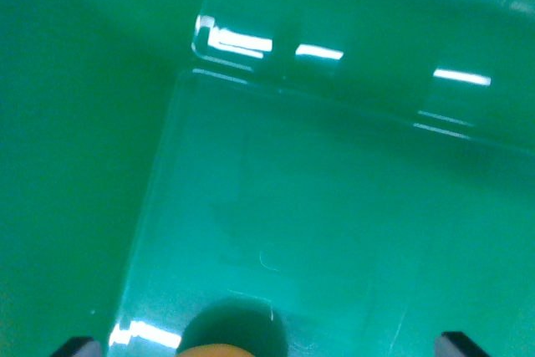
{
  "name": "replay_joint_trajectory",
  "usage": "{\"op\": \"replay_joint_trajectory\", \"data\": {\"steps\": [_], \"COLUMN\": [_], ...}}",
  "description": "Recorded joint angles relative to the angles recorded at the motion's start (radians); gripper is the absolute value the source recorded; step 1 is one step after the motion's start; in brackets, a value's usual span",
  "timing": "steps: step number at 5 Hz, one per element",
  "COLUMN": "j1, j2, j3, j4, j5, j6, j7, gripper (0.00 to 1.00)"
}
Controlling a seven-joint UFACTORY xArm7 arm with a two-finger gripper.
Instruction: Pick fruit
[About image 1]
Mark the green plastic bin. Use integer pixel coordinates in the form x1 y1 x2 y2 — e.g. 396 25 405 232
0 0 535 357

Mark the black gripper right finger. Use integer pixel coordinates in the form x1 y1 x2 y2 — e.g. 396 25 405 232
433 331 490 357

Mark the yellow orange toy peach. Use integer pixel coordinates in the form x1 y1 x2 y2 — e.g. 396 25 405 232
175 343 251 357

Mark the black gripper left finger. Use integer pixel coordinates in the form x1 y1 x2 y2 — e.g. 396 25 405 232
50 336 103 357

